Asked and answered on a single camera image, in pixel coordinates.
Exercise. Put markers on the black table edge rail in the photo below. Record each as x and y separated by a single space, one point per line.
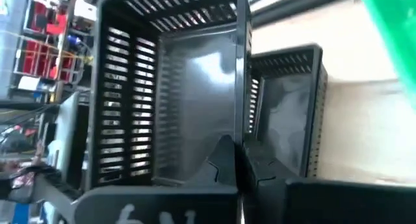
292 11

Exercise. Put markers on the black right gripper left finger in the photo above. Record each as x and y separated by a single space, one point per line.
224 169

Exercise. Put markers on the red bin shelving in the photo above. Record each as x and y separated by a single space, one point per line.
35 58

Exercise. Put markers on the white box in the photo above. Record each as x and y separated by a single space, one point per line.
85 9

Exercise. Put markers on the green plastic slotted basket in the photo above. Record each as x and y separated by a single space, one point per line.
396 29

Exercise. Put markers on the black plastic slotted basket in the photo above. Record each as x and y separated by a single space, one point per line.
195 87
286 120

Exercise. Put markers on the grey flat panel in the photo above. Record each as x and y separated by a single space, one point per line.
65 130

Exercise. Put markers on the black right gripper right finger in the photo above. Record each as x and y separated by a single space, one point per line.
263 191

